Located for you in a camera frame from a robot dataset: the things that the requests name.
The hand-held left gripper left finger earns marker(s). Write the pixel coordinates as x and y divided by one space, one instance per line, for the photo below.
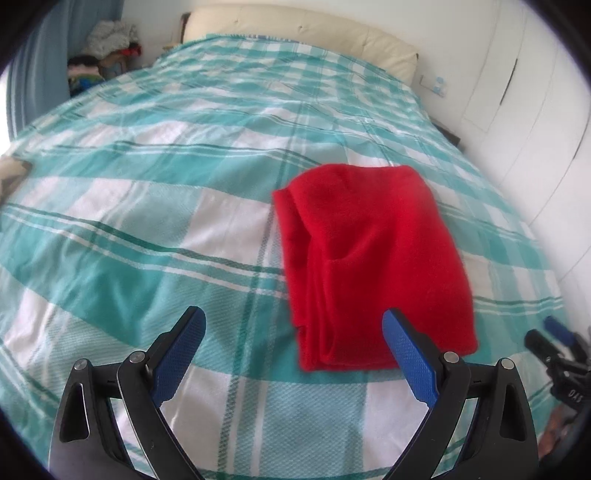
178 355

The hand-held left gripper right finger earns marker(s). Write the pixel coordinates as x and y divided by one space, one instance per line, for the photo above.
411 355

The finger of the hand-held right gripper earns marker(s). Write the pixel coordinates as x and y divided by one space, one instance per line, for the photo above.
559 328
538 344

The red shirt with white print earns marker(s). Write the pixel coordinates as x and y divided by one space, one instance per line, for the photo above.
369 240

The person's right forearm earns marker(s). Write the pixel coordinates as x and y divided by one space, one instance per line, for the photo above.
554 431

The pile of clothes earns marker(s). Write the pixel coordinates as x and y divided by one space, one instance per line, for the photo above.
113 37

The teal plaid bedspread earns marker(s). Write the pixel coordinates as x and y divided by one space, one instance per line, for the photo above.
138 207

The white wardrobe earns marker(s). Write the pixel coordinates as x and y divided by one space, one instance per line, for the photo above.
531 138

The tan cloth item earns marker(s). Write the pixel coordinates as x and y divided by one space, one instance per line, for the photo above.
14 173

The blue curtain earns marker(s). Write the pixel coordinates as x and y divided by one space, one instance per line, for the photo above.
41 69

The cream padded headboard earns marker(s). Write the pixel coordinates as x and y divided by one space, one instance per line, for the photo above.
300 23

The white wall socket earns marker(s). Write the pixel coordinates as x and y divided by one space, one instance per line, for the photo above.
434 85

